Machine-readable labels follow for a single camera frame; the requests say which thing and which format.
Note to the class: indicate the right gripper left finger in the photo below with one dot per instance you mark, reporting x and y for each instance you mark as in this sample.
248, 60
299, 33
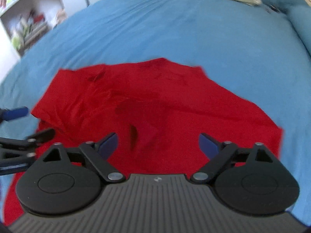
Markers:
65, 180

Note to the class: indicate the white shelf unit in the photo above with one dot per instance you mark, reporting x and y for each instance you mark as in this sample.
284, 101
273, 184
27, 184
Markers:
26, 21

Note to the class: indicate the blue bed sheet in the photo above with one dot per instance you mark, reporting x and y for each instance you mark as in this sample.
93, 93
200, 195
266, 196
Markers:
252, 51

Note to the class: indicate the red small garment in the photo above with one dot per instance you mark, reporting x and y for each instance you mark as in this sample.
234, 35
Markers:
157, 108

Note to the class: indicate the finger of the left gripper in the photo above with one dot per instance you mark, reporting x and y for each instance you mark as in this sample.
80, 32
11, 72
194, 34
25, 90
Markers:
8, 115
18, 155

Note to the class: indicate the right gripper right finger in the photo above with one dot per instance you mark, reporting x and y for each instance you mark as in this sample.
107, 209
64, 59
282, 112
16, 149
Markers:
251, 181

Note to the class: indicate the blue rolled duvet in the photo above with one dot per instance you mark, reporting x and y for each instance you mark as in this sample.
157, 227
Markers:
300, 17

